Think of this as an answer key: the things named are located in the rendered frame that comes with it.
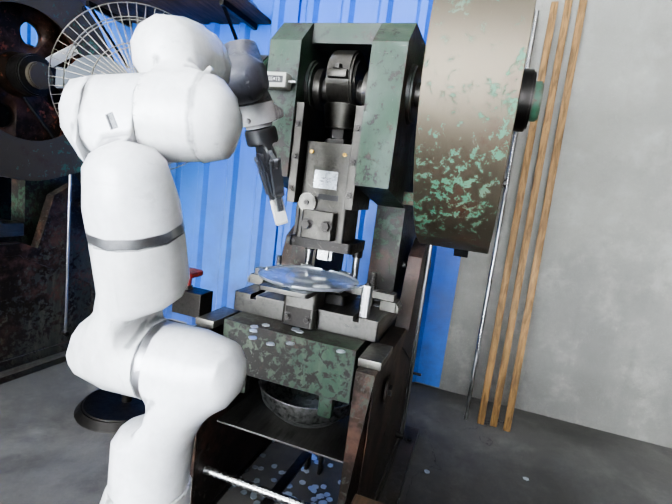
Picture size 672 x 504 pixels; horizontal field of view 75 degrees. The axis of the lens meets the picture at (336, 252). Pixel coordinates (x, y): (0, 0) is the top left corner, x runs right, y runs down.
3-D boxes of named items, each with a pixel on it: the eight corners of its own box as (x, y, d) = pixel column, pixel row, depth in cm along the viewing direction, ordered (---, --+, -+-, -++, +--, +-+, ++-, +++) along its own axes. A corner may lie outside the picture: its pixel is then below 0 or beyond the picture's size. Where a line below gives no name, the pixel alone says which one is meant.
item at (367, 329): (375, 343, 119) (378, 322, 118) (232, 309, 133) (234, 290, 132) (397, 316, 147) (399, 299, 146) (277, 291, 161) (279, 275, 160)
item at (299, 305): (302, 345, 110) (308, 293, 108) (252, 332, 114) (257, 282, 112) (334, 320, 133) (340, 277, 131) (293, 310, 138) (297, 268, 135)
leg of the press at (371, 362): (363, 618, 110) (417, 266, 96) (320, 599, 113) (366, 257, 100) (418, 435, 196) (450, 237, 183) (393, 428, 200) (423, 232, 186)
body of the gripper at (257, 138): (239, 130, 104) (248, 169, 107) (249, 130, 97) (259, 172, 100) (268, 124, 107) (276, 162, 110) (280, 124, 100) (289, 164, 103)
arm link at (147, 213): (161, 255, 48) (137, 82, 40) (15, 244, 49) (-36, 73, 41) (217, 200, 65) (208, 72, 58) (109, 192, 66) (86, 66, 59)
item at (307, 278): (340, 298, 108) (340, 295, 108) (238, 277, 117) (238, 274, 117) (369, 279, 135) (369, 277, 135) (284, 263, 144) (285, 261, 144)
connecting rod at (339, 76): (345, 169, 122) (361, 39, 116) (304, 165, 125) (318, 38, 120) (365, 173, 141) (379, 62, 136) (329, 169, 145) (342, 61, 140)
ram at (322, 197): (337, 245, 122) (351, 136, 118) (289, 237, 127) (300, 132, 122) (355, 240, 138) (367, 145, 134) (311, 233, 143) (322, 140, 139)
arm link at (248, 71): (216, 111, 88) (265, 102, 87) (197, 39, 83) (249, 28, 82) (239, 106, 105) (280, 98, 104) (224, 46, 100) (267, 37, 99)
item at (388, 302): (397, 313, 129) (402, 279, 127) (343, 302, 134) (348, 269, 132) (401, 309, 134) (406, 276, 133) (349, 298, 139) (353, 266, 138)
